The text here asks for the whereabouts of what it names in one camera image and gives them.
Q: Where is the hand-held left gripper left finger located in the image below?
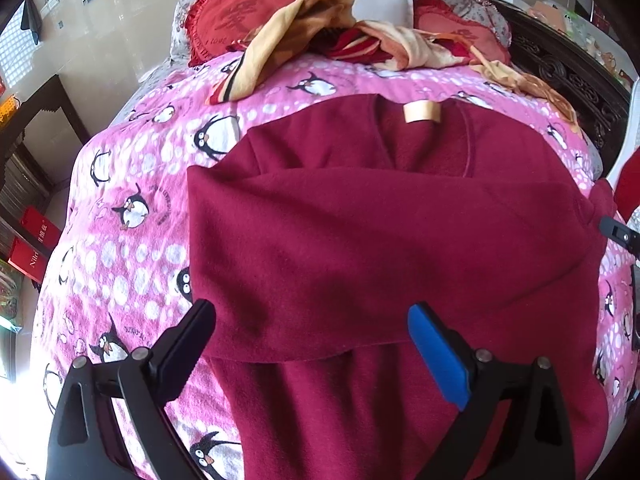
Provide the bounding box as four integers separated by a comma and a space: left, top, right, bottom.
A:
44, 299, 217, 480

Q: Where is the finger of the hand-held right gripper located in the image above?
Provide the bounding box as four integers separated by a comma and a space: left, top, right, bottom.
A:
599, 215, 640, 254

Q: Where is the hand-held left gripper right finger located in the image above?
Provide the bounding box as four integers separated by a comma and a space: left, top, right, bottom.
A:
407, 302, 583, 480

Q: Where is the maroon fleece sweater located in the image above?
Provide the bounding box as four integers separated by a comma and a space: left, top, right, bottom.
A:
186, 92, 618, 480

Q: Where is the red cushion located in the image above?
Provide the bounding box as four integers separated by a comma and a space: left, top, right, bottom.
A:
617, 147, 640, 223

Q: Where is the pink penguin print blanket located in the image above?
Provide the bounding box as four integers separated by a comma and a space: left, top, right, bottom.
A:
30, 52, 636, 480

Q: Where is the dark carved wooden headboard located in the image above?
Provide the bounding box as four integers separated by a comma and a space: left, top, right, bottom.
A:
487, 0, 633, 181

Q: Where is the red box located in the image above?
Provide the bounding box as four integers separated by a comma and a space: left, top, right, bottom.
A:
20, 205, 56, 247
7, 237, 51, 283

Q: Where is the black wooden side table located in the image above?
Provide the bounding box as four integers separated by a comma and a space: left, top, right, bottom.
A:
0, 75, 93, 221

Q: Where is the red heart-shaped pillow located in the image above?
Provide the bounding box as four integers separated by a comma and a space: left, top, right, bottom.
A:
187, 0, 311, 68
412, 0, 513, 68

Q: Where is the yellow plastic crate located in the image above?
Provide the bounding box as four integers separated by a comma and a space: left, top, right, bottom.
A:
0, 95, 21, 128

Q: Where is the orange and red patterned blanket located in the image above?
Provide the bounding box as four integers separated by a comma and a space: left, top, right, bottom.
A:
205, 0, 586, 136

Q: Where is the white pillow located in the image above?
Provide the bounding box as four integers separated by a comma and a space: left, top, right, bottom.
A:
352, 0, 416, 28

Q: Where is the dark hanging cloth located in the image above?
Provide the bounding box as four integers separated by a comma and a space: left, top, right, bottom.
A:
20, 0, 43, 46

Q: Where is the white chair frame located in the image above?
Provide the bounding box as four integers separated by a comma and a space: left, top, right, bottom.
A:
602, 80, 640, 186

